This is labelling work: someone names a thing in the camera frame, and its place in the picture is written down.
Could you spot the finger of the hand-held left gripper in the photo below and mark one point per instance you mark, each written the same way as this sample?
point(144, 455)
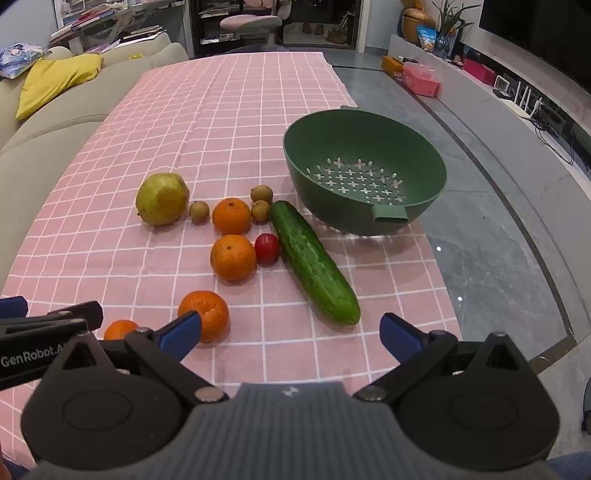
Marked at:
point(11, 308)
point(78, 314)

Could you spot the beige sofa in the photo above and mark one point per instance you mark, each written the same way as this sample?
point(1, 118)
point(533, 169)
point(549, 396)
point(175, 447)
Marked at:
point(55, 136)

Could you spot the green colander bowl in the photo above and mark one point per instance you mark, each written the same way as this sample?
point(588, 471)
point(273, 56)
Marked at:
point(304, 152)

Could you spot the red box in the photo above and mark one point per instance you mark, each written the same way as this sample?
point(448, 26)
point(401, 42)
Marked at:
point(478, 71)

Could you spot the brown kiwi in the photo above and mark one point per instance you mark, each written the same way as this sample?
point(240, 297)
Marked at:
point(262, 192)
point(260, 211)
point(199, 213)

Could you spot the white router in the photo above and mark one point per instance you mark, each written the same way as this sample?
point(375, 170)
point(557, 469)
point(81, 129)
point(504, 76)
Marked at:
point(524, 104)

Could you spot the yellow-green pear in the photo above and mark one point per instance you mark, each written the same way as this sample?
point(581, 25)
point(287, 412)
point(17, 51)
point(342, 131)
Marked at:
point(161, 198)

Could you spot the small white frame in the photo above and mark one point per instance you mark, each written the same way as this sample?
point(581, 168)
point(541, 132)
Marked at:
point(502, 83)

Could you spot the pink office chair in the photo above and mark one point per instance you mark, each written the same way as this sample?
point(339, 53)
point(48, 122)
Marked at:
point(249, 22)

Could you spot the green cucumber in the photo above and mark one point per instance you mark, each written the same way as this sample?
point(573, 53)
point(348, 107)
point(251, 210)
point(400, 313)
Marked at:
point(314, 263)

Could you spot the blue snack bag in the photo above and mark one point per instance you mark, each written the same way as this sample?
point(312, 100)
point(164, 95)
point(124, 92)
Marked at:
point(426, 38)

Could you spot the green potted plant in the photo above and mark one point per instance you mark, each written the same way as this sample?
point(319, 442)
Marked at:
point(455, 16)

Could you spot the white marble television bench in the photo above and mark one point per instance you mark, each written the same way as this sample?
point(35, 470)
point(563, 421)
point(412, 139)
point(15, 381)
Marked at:
point(485, 106)

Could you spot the pink checked tablecloth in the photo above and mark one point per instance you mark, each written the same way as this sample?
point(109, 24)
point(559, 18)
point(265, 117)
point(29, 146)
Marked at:
point(184, 138)

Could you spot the black television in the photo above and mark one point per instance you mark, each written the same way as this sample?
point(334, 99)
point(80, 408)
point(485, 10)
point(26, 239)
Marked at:
point(540, 32)

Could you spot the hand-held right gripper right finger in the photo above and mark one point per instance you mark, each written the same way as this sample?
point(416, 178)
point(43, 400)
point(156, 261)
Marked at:
point(399, 337)

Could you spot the blue printed pillow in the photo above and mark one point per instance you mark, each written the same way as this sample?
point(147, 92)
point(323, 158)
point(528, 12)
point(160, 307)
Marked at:
point(21, 57)

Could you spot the blue vase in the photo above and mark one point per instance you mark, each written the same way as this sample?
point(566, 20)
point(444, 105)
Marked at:
point(444, 46)

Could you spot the brown gourd ornament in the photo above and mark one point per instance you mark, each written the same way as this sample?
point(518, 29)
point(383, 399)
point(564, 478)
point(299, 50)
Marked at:
point(415, 21)

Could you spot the red tomato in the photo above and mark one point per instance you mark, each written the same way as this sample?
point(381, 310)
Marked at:
point(267, 249)

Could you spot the blue pants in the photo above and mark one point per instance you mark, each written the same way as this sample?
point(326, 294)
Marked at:
point(571, 467)

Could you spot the orange box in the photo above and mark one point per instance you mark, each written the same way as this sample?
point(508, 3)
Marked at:
point(392, 65)

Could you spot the pink box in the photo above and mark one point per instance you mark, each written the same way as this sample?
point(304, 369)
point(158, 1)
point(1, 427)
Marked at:
point(420, 78)

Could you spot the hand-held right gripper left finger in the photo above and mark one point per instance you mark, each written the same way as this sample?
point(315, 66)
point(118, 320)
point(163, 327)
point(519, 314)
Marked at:
point(182, 333)

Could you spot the small orange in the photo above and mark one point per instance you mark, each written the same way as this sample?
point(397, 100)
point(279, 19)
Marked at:
point(119, 330)

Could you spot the pile of books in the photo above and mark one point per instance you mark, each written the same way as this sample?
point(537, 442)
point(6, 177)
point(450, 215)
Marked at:
point(92, 21)

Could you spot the yellow pillow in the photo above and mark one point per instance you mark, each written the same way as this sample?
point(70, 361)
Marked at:
point(55, 83)

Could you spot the black shelf unit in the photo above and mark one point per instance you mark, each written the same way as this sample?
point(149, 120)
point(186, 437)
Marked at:
point(207, 27)

